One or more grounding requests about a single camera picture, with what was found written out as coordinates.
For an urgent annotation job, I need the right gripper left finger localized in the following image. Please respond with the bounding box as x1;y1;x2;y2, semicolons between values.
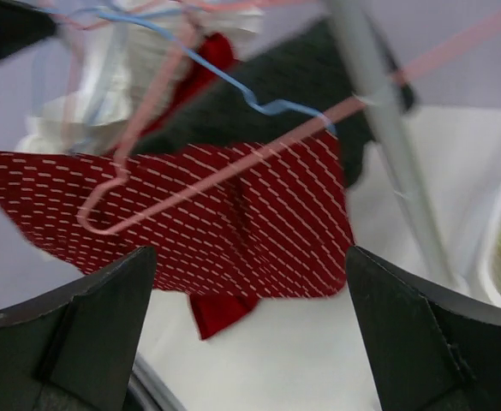
0;247;157;410

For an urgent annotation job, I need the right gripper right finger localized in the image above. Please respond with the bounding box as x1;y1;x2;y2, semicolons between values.
346;247;501;410

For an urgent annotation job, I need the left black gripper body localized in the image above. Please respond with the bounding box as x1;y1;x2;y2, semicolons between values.
0;1;57;61

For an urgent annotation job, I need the white skirt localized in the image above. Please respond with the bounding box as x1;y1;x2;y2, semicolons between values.
16;1;264;155

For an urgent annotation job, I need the pink hanger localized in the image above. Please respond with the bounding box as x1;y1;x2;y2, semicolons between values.
76;2;501;235
39;0;324;159

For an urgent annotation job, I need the red polka dot skirt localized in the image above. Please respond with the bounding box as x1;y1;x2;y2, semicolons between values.
0;132;353;298

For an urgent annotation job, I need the plain red skirt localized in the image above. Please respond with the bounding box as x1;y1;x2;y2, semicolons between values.
156;33;259;340

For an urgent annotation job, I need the blue hanger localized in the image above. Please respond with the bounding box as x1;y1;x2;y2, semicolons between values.
68;3;339;136

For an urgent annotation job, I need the dark grey dotted skirt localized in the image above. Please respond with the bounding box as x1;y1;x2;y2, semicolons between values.
134;19;418;189

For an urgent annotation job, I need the white clothes rack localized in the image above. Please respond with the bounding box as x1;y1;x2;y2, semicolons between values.
325;0;468;295

